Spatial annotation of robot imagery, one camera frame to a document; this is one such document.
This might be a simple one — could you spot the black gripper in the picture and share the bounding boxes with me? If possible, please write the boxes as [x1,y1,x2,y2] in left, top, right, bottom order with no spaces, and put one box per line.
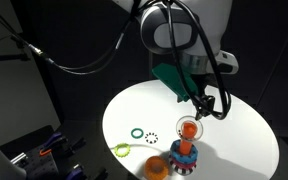
[186,73,219,121]

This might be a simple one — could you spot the perforated mounting plate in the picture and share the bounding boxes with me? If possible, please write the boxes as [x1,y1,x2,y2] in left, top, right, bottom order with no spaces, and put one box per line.
[17,145,69,180]

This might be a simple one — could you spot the looped black arm cable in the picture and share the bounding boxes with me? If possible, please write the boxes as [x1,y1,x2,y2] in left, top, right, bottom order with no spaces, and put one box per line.
[163,0,232,121]

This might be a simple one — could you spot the teal camera mount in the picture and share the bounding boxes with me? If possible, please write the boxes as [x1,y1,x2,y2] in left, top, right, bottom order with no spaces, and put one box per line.
[151,62,199,103]

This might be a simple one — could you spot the blue ring with dark dots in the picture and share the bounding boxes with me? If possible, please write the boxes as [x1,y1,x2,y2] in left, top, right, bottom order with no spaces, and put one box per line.
[169,139,200,165]

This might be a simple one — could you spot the red ring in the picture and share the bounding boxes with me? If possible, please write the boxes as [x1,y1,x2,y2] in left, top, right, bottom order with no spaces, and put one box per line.
[169,155,199,171]

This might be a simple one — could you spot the small black white thin ring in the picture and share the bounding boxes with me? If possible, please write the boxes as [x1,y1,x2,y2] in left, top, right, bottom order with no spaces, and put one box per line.
[144,131,159,145]

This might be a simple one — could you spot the large black white striped ring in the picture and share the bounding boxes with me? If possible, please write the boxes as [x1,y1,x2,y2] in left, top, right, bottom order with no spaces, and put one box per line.
[168,159,197,177]

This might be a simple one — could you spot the dark green thin ring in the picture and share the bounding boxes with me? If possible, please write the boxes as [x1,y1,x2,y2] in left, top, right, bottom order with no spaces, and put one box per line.
[130,127,145,139]

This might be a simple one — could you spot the orange bumpy ring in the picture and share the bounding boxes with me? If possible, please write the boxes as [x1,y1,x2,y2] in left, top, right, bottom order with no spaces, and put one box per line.
[144,155,170,180]

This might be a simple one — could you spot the lime green ridged ring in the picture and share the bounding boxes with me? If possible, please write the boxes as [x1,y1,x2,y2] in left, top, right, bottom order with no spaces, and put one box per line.
[113,142,131,158]

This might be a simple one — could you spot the long black cable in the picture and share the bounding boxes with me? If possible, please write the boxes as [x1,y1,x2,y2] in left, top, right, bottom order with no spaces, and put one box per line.
[0,0,142,76]

